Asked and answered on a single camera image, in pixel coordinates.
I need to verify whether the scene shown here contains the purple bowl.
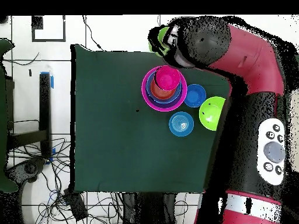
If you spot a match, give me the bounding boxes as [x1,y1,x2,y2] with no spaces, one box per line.
[144,86,185,109]

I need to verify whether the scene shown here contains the black floor cable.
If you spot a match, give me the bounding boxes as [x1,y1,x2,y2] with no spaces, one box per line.
[81,15,105,51]

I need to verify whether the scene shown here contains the large pink bowl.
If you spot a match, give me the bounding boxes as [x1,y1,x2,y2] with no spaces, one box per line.
[141,65,188,112]

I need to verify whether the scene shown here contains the tangle of black cables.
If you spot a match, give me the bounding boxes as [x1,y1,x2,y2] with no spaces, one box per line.
[9,137,122,224]

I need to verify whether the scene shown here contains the small crimson bowl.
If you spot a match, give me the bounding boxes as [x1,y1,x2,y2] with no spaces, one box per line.
[155,65,182,92]

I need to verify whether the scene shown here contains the black square floor frame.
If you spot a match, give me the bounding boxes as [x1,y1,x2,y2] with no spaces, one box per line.
[32,15,67,43]

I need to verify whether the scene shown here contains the large light blue bowl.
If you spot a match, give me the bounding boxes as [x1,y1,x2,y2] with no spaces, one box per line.
[145,69,183,104]

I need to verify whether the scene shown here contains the large green bowl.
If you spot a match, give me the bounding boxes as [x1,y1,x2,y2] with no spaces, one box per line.
[199,96,227,131]

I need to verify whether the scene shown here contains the green cloth covered table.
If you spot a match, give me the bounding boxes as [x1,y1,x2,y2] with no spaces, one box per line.
[0,38,19,194]

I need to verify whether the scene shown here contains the dark green table cloth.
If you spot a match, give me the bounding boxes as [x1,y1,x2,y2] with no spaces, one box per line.
[71,44,234,194]

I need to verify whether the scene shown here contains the green cup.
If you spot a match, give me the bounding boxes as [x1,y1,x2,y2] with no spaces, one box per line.
[148,26,171,57]

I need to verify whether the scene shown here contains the small dark blue bowl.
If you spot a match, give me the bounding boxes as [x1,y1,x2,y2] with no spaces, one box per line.
[183,83,207,109]

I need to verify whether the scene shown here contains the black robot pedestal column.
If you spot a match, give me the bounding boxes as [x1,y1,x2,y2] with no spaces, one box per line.
[121,192,178,224]

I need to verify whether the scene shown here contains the black stand with blue tape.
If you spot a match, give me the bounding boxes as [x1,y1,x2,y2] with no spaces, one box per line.
[6,71,55,165]

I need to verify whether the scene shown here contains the black power adapter box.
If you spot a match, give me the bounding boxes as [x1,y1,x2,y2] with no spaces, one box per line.
[63,188,89,222]

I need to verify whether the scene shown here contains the orange bowl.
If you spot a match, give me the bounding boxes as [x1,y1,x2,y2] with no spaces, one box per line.
[149,78,182,100]

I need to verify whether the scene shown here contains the translucent blue ribbed bowl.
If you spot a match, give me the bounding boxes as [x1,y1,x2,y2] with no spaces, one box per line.
[168,111,194,138]

